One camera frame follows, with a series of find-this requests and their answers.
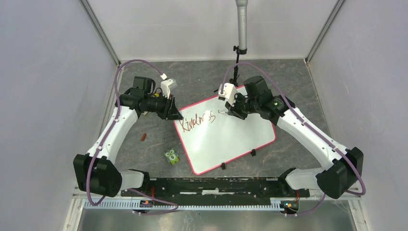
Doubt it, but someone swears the green owl number toy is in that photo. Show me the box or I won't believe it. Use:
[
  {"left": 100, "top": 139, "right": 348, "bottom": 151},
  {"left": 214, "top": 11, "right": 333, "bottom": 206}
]
[{"left": 164, "top": 148, "right": 179, "bottom": 165}]

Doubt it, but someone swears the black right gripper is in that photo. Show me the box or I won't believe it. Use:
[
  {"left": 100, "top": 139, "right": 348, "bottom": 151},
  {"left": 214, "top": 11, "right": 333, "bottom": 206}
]
[{"left": 225, "top": 90, "right": 260, "bottom": 120}]

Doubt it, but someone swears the black tripod stand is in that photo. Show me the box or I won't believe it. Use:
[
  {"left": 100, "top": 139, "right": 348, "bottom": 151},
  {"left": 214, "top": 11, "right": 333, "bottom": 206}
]
[{"left": 229, "top": 46, "right": 247, "bottom": 87}]

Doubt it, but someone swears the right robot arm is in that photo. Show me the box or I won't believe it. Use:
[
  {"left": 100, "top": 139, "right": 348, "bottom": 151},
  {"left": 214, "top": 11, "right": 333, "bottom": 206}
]
[{"left": 218, "top": 76, "right": 364, "bottom": 199}]

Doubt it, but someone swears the white slotted cable duct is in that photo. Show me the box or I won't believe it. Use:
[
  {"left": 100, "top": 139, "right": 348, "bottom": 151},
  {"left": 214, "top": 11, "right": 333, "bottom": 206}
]
[{"left": 83, "top": 197, "right": 296, "bottom": 212}]

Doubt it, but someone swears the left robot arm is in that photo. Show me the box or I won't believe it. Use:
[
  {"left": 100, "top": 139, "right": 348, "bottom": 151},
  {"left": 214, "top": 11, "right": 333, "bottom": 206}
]
[{"left": 73, "top": 77, "right": 183, "bottom": 197}]

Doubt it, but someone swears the grey camera pole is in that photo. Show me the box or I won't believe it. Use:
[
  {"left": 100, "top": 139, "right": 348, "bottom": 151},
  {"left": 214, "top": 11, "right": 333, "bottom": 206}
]
[{"left": 235, "top": 0, "right": 248, "bottom": 55}]

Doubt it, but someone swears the white board with pink frame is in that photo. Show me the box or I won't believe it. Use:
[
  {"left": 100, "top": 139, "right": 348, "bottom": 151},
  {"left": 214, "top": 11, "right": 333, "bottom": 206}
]
[{"left": 174, "top": 96, "right": 277, "bottom": 175}]

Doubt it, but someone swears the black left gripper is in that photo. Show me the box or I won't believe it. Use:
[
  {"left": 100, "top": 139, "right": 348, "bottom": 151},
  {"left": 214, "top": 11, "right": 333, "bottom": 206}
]
[{"left": 145, "top": 91, "right": 183, "bottom": 121}]

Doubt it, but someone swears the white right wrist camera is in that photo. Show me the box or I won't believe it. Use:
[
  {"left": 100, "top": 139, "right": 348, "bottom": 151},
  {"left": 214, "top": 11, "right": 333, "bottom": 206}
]
[{"left": 218, "top": 83, "right": 238, "bottom": 106}]

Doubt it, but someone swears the brown marker cap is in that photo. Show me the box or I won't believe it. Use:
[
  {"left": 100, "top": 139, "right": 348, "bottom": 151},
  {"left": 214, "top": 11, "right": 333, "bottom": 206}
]
[{"left": 140, "top": 133, "right": 147, "bottom": 141}]

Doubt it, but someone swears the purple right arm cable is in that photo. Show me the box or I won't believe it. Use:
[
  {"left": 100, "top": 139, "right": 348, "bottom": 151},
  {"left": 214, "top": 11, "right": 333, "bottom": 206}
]
[{"left": 220, "top": 62, "right": 367, "bottom": 218}]

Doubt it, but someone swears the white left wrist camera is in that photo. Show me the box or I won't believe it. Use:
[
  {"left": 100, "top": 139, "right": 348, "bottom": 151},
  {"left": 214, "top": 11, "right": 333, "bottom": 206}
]
[{"left": 160, "top": 73, "right": 178, "bottom": 99}]

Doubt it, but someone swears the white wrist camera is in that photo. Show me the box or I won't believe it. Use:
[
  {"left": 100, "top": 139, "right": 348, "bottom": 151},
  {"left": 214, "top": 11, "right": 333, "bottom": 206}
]
[
  {"left": 160, "top": 73, "right": 178, "bottom": 99},
  {"left": 218, "top": 83, "right": 238, "bottom": 106}
]

